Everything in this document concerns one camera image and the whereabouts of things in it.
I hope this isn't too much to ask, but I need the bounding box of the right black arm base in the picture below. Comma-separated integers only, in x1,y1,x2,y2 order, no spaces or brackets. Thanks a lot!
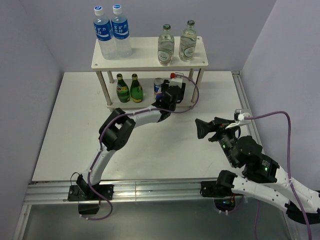
199,180,232,198

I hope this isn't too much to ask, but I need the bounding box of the blue silver can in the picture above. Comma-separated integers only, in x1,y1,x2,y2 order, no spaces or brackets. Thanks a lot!
153,77,164,100

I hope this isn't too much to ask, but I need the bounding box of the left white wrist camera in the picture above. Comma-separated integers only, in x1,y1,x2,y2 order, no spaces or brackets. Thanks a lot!
169,72,185,88

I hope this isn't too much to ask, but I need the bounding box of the aluminium front rail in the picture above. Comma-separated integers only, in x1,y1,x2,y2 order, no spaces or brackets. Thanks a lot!
24,177,253,205

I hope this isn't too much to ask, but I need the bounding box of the aluminium right rail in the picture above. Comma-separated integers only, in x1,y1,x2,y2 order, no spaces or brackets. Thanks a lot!
231,71,262,145

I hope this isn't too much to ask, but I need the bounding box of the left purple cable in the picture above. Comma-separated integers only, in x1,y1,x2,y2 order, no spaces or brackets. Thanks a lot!
87,72,200,221

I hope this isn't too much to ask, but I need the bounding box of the aluminium rail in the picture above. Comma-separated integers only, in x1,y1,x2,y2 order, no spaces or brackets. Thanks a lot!
24,177,253,205
231,71,262,145

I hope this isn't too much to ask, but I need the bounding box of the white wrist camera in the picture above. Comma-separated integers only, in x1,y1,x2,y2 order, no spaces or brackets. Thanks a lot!
169,72,185,88
225,109,252,129

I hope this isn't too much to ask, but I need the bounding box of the left blue-label water bottle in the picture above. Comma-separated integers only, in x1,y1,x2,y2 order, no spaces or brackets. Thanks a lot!
93,5,117,60

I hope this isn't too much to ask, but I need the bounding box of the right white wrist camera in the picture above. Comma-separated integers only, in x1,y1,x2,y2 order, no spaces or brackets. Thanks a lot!
225,109,252,129

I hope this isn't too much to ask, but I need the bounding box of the right blue-label water bottle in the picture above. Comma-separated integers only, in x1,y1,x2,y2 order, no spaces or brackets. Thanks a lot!
111,4,132,58

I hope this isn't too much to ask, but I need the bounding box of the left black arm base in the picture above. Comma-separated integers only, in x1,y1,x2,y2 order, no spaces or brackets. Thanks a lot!
67,184,114,202

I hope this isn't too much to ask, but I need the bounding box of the white two-tier shelf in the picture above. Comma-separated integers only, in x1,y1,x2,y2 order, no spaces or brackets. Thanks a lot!
91,36,209,110

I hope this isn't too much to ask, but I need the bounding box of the blue-label water bottle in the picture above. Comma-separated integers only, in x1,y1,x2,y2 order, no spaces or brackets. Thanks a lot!
93,5,117,60
111,4,132,58

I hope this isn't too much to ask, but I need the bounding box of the black box under rail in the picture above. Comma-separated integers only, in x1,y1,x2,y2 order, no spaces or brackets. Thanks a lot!
78,203,100,216

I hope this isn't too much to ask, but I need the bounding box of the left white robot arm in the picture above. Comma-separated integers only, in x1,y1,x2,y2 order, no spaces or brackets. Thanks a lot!
70,79,186,200

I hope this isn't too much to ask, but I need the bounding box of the clear glass bottle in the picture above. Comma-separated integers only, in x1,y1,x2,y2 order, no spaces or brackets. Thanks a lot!
178,20,197,62
157,24,175,66

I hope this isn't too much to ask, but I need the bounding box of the green glass bottle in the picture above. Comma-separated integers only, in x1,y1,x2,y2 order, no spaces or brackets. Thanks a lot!
116,73,131,103
130,73,144,103

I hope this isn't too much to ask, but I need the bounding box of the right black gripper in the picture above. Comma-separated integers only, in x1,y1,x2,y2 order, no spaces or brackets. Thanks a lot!
194,116,239,167

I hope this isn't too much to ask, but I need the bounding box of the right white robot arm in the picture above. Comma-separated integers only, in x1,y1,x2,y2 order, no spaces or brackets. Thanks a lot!
195,113,320,225

